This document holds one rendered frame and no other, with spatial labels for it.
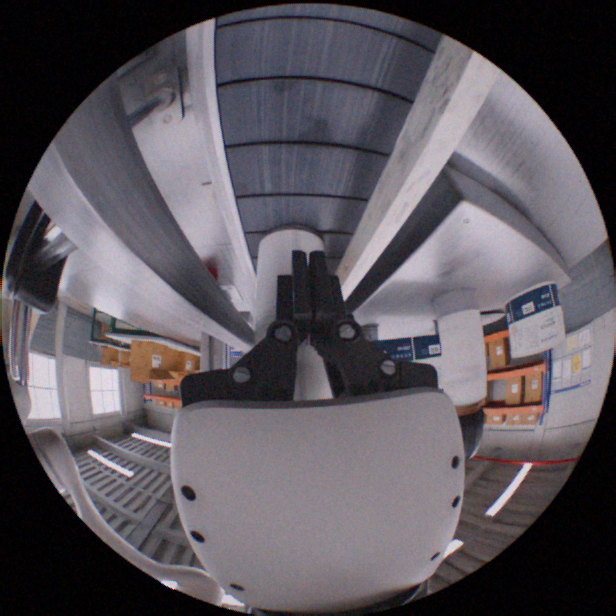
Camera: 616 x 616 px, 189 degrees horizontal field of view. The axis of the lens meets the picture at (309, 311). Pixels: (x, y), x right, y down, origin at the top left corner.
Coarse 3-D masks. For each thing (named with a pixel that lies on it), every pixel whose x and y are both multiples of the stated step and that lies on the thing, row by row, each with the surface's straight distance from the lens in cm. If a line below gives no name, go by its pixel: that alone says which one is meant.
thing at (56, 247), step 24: (48, 216) 8; (24, 240) 7; (48, 240) 5; (24, 264) 7; (48, 264) 6; (24, 288) 7; (48, 288) 7; (24, 312) 8; (48, 312) 8; (24, 336) 8; (24, 360) 8; (24, 384) 8
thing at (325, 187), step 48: (240, 48) 10; (288, 48) 10; (336, 48) 10; (384, 48) 10; (432, 48) 11; (240, 96) 10; (288, 96) 10; (336, 96) 10; (384, 96) 11; (240, 144) 12; (288, 144) 11; (336, 144) 12; (384, 144) 12; (240, 192) 13; (288, 192) 13; (336, 192) 13; (336, 240) 17
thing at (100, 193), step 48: (96, 96) 3; (96, 144) 3; (48, 192) 3; (96, 192) 3; (144, 192) 4; (96, 240) 4; (144, 240) 4; (144, 288) 5; (192, 288) 5; (240, 336) 11
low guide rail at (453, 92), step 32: (448, 64) 8; (480, 64) 8; (448, 96) 8; (480, 96) 8; (416, 128) 9; (448, 128) 8; (416, 160) 8; (384, 192) 10; (416, 192) 9; (384, 224) 10; (352, 256) 14; (352, 288) 17
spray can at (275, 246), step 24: (264, 240) 16; (288, 240) 14; (312, 240) 15; (264, 264) 14; (288, 264) 13; (264, 288) 14; (264, 312) 13; (264, 336) 13; (312, 360) 12; (312, 384) 12
